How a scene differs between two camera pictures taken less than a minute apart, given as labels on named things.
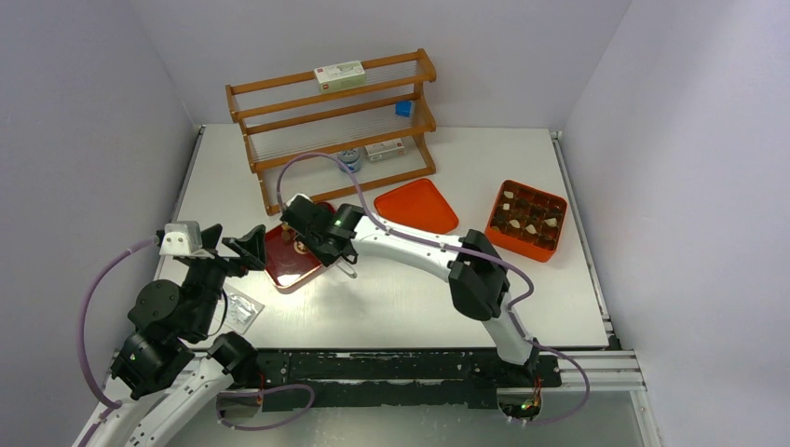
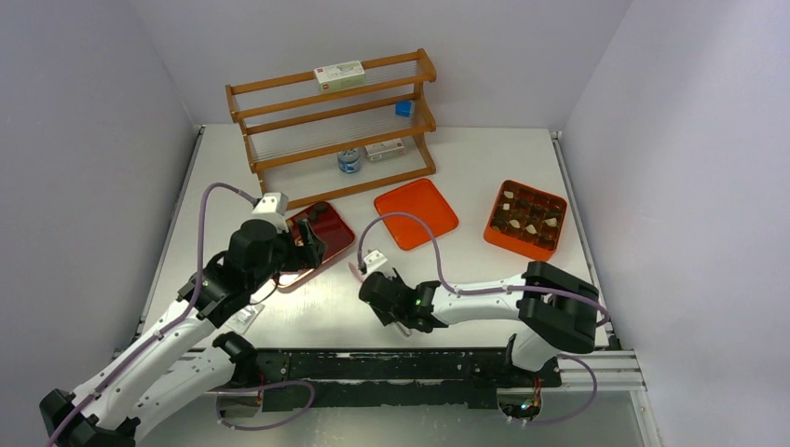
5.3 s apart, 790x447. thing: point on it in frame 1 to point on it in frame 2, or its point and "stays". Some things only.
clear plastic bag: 241,312 stays
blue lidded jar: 352,159 stays
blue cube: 403,108 stays
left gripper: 250,247 to 302,256
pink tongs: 346,266 to 402,328
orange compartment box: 526,221 stays
